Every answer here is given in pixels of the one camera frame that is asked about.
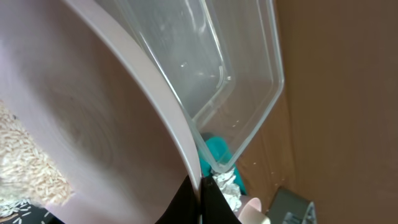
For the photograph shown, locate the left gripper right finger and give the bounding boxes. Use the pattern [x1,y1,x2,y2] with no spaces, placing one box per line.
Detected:
[200,177,241,224]

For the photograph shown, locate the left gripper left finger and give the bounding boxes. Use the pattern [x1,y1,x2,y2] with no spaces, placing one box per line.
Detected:
[155,176,199,224]

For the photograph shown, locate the white tissue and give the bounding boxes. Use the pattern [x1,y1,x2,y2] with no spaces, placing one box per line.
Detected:
[212,168,242,212]

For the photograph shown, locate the rice and food scraps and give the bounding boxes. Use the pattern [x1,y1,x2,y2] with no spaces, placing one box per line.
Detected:
[1,103,73,207]

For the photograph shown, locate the large pink plate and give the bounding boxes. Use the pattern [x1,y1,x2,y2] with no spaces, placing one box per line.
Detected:
[1,1,188,223]

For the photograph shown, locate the grey dishwasher rack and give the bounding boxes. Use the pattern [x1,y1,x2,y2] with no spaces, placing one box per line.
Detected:
[266,187,317,224]

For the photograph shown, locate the black waste tray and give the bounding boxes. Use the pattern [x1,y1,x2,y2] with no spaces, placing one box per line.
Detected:
[1,199,63,224]

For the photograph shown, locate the white paper cup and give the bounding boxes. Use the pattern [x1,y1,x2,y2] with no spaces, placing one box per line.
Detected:
[234,195,271,224]

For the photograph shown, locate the teal plastic tray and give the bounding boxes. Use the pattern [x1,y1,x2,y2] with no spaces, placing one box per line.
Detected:
[199,133,247,195]

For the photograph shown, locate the clear plastic bin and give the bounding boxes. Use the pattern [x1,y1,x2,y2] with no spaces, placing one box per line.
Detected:
[99,0,284,172]

